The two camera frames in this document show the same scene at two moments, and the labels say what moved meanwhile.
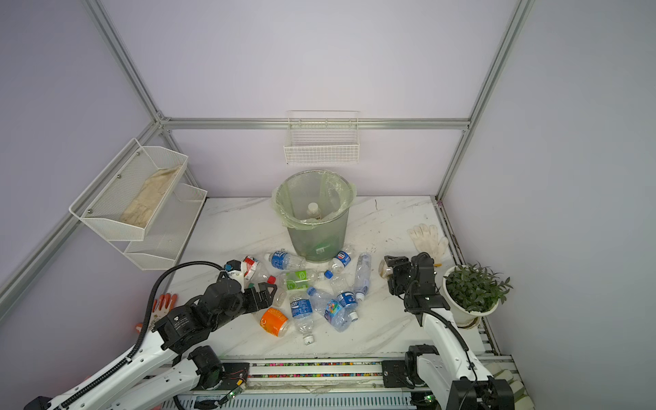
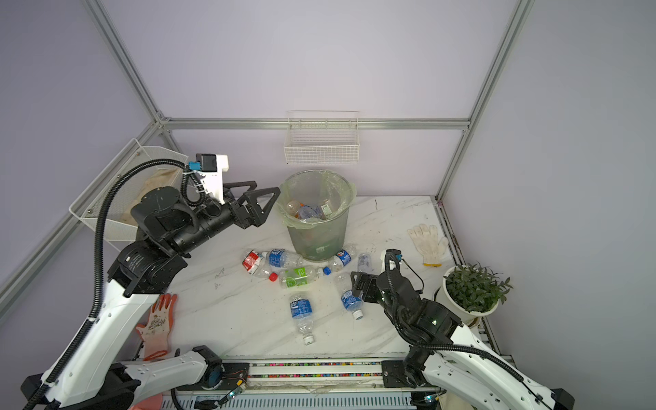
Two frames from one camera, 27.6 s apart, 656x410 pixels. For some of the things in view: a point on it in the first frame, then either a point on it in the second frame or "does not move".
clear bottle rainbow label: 333,311 to 306,211
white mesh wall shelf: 137,203 does not move
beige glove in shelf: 137,212 does not move
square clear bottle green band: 280,298 to 325,207
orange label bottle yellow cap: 274,322 to 292,207
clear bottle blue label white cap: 285,261 does not move
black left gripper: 266,299 to 246,219
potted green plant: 473,291 does not move
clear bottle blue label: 346,293 does not move
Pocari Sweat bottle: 301,310 does not move
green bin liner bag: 312,198 does not move
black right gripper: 398,265 to 369,282
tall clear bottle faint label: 362,276 does not move
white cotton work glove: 426,240 does not move
